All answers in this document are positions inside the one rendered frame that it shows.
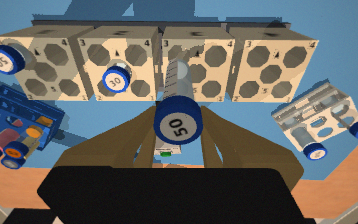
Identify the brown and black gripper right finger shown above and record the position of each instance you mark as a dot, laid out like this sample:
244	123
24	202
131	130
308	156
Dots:
241	148

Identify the blue tube rack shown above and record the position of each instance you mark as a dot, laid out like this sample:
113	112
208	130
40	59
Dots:
33	109

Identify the blue flat mat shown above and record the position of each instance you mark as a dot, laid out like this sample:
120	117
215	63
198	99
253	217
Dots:
335	60

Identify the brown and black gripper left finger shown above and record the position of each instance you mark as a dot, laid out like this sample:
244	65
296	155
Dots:
117	147

